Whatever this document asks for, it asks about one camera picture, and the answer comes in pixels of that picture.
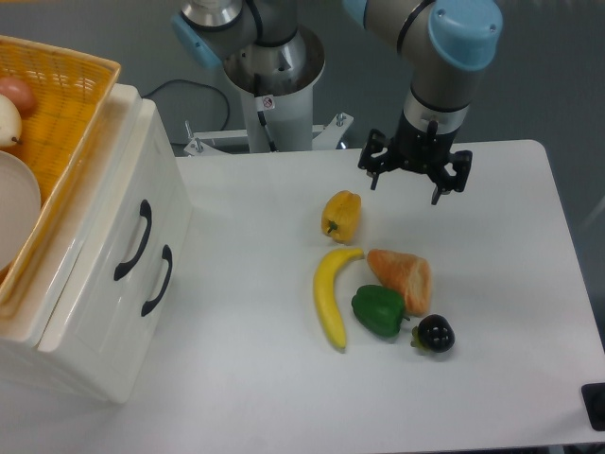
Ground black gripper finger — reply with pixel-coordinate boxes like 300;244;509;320
427;150;473;205
357;129;396;190

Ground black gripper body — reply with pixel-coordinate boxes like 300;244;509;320
394;113;457;178

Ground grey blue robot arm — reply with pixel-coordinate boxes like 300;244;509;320
171;1;503;198

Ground white drawer cabinet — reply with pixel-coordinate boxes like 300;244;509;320
0;83;143;404

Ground yellow bell pepper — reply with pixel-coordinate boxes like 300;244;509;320
320;190;362;244

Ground croissant bread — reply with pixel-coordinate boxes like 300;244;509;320
367;249;433;316

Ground yellow banana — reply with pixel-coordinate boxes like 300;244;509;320
313;248;365;352

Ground green bell pepper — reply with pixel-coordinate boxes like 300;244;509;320
351;285;408;339

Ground dark purple eggplant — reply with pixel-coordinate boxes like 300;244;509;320
410;314;456;354

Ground black table corner device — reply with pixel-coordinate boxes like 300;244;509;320
580;382;605;431

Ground yellow woven basket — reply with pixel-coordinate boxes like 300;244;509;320
1;36;121;319

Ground white plate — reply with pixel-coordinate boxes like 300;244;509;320
1;151;42;271

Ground red apple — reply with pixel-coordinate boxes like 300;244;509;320
0;77;37;115

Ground white pear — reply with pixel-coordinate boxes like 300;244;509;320
0;95;23;147

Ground black floor cable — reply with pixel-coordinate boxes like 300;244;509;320
140;79;232;146

